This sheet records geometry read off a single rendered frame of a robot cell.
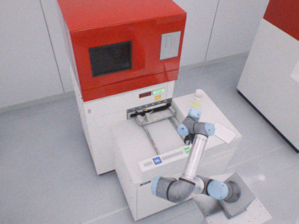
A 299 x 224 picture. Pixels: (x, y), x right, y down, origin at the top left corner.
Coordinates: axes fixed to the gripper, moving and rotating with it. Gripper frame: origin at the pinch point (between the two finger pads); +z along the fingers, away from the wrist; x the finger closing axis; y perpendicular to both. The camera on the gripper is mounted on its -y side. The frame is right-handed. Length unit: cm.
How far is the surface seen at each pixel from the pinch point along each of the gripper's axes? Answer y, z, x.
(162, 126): 44, 31, 2
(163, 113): 55, 25, -3
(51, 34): 204, 16, 88
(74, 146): 105, 114, 90
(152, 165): -0.8, 14.3, 27.1
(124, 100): 60, 3, 32
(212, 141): 6.5, 15.1, -27.2
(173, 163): -1.6, 17.9, 10.3
